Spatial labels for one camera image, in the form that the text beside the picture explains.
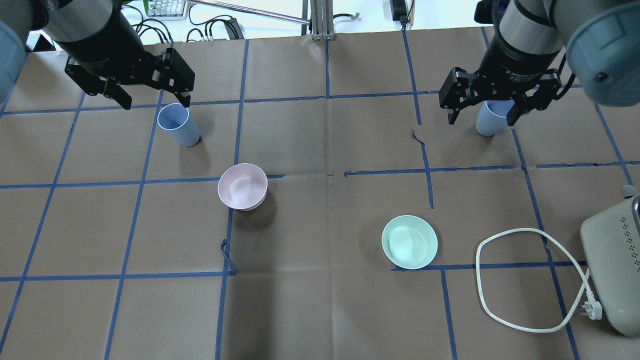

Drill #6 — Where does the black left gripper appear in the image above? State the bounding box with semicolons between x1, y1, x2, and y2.
64;20;195;110

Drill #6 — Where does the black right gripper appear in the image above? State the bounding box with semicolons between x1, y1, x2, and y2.
439;45;562;126

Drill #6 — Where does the blue cup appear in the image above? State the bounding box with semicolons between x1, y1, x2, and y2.
475;100;515;137
156;103;201;147

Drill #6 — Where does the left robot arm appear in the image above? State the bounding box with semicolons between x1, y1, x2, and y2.
0;0;195;110

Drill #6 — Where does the metal rod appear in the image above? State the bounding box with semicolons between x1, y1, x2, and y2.
190;0;310;26

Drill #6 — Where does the pink bowl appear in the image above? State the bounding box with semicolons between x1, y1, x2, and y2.
217;162;268;211

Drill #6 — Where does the mint green bowl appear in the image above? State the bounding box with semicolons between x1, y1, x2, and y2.
381;215;439;271

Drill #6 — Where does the white power plug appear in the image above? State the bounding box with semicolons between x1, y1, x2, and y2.
580;300;603;321

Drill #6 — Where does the aluminium frame post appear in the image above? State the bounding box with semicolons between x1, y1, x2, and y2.
309;0;336;42

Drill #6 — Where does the white power cable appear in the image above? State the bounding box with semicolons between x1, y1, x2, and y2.
475;228;593;334

